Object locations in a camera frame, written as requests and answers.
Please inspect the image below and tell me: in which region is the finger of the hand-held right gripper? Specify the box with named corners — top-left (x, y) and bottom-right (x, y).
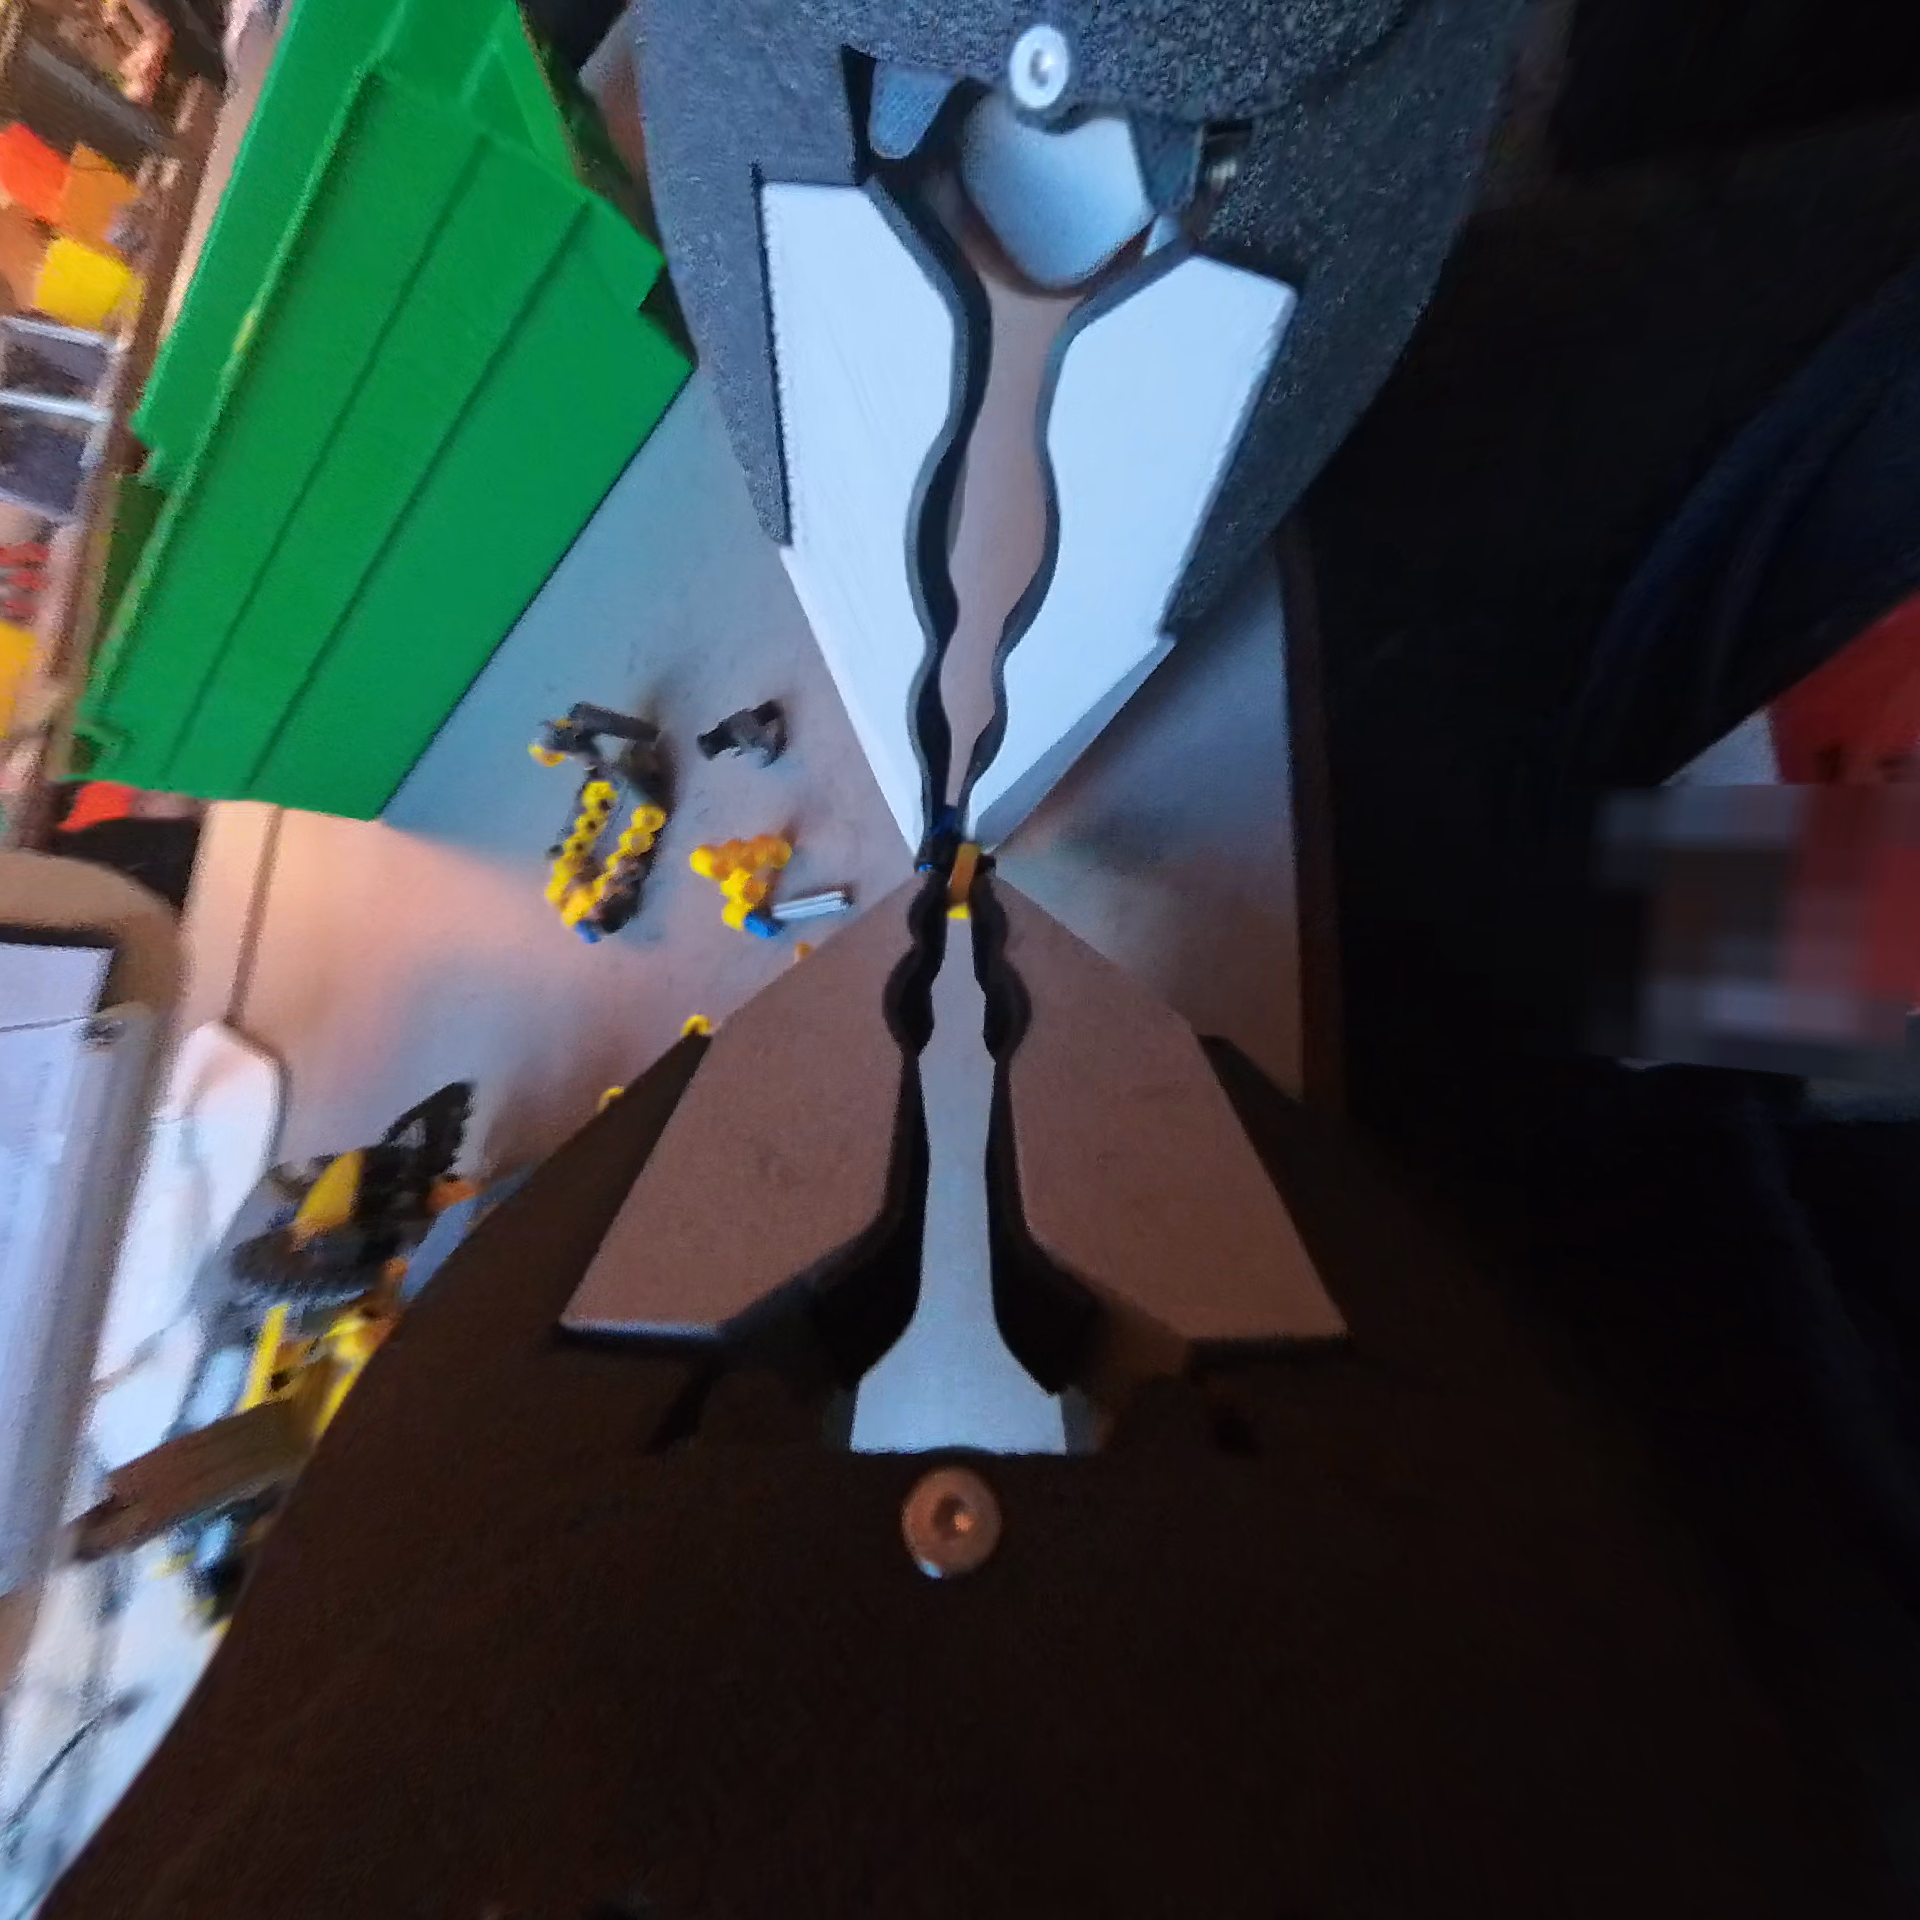
top-left (756, 175), bottom-right (995, 876)
top-left (963, 244), bottom-right (1301, 858)

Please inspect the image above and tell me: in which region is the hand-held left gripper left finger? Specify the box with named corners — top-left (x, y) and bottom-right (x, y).
top-left (558, 876), bottom-right (944, 1343)

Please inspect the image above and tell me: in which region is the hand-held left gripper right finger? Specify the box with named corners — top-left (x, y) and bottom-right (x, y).
top-left (971, 876), bottom-right (1347, 1389)

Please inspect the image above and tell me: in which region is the yellow brick beam with pins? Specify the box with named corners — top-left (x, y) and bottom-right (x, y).
top-left (686, 828), bottom-right (858, 942)

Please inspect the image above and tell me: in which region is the yellow black brick assembly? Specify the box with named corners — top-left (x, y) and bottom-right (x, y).
top-left (528, 698), bottom-right (678, 943)

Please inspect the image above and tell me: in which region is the small yellow blue brick piece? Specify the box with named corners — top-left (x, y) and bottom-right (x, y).
top-left (914, 828), bottom-right (995, 920)

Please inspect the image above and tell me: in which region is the yellow black brick toy robot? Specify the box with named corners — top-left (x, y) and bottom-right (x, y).
top-left (65, 1075), bottom-right (504, 1629)

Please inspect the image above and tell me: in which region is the grey desk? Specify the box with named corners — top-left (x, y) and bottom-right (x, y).
top-left (0, 344), bottom-right (1307, 1920)

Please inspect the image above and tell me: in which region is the green plastic bin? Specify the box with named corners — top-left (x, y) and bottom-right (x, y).
top-left (72, 0), bottom-right (701, 821)

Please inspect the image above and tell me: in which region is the person's dark clothing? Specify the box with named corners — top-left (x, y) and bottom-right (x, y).
top-left (1289, 0), bottom-right (1920, 1920)

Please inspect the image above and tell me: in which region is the instruction sheet display board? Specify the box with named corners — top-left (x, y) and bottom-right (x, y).
top-left (0, 853), bottom-right (289, 1599)

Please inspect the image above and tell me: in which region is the clear badge holder red card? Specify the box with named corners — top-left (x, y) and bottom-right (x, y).
top-left (1766, 599), bottom-right (1920, 786)

